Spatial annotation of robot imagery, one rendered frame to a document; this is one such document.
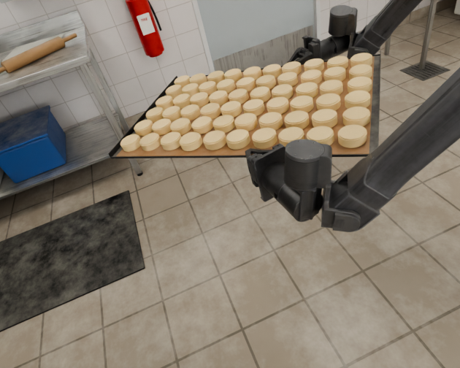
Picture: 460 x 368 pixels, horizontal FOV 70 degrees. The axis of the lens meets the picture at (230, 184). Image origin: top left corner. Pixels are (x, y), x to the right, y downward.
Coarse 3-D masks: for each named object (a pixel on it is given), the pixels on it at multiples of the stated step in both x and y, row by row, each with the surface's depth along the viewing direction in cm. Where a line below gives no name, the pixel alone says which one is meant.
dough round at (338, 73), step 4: (332, 68) 80; (336, 68) 80; (340, 68) 79; (324, 72) 80; (328, 72) 79; (332, 72) 79; (336, 72) 78; (340, 72) 78; (344, 72) 78; (324, 76) 79; (328, 76) 78; (332, 76) 78; (336, 76) 77; (340, 76) 77; (344, 76) 78; (340, 80) 78
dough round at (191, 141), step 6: (192, 132) 75; (180, 138) 75; (186, 138) 74; (192, 138) 74; (198, 138) 73; (180, 144) 73; (186, 144) 73; (192, 144) 72; (198, 144) 73; (186, 150) 74
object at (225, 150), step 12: (348, 60) 85; (372, 60) 82; (300, 72) 88; (348, 72) 81; (372, 72) 78; (216, 84) 96; (276, 84) 86; (300, 84) 83; (372, 84) 74; (228, 96) 88; (192, 120) 84; (228, 132) 75; (252, 132) 73; (276, 132) 70; (336, 132) 65; (252, 144) 69; (276, 144) 67; (336, 144) 62
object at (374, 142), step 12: (372, 96) 70; (372, 108) 67; (372, 120) 64; (132, 132) 88; (372, 132) 62; (372, 144) 59; (120, 156) 80; (132, 156) 78; (144, 156) 77; (156, 156) 75; (168, 156) 74; (180, 156) 73; (192, 156) 72; (204, 156) 70; (216, 156) 69; (228, 156) 68; (240, 156) 67; (336, 156) 60; (348, 156) 59; (360, 156) 58
